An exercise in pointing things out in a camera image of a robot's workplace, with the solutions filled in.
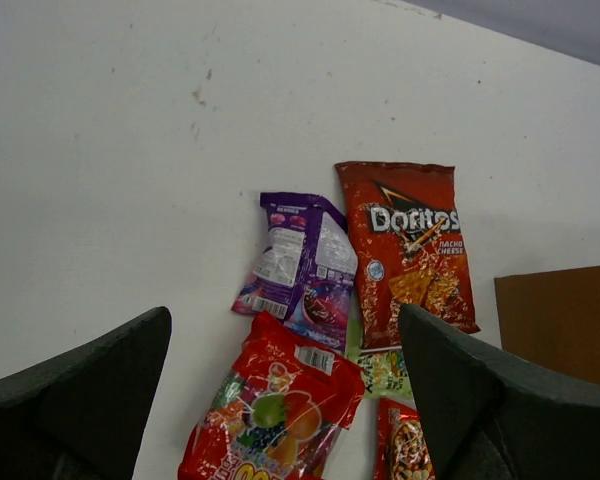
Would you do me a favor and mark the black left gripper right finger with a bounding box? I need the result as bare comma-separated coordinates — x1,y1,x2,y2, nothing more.
398,305,600,479

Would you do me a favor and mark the brown paper bag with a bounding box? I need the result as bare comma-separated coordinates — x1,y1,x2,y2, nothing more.
494,266,600,385

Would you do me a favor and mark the purple snack bag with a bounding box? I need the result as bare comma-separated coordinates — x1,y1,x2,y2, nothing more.
231,192,358,353

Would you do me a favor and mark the red mixed snack bag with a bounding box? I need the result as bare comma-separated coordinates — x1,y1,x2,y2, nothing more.
373,398,435,480

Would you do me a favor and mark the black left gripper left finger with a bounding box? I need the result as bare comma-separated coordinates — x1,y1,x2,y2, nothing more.
0,306,172,479

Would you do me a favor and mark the green snack packet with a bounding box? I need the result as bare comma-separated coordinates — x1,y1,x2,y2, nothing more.
345,318,413,399

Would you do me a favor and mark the red Doritos chip bag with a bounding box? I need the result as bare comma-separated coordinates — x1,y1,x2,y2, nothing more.
335,161,480,350

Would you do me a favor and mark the red fruit candy bag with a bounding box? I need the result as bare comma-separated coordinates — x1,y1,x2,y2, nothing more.
177,312,365,479

